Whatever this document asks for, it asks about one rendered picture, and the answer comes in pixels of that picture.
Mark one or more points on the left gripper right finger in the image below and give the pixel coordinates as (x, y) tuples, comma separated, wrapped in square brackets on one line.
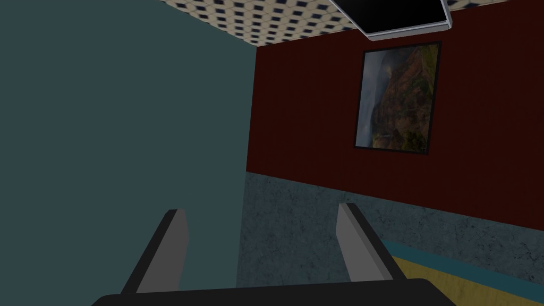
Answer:
[(361, 250)]

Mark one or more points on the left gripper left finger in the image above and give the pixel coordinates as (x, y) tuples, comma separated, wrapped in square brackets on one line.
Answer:
[(163, 255)]

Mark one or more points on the framed landscape picture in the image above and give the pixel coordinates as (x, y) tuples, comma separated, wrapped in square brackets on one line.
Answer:
[(397, 97)]

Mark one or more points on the black flat screen with grey frame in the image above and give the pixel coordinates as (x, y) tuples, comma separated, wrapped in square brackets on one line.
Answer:
[(395, 15)]

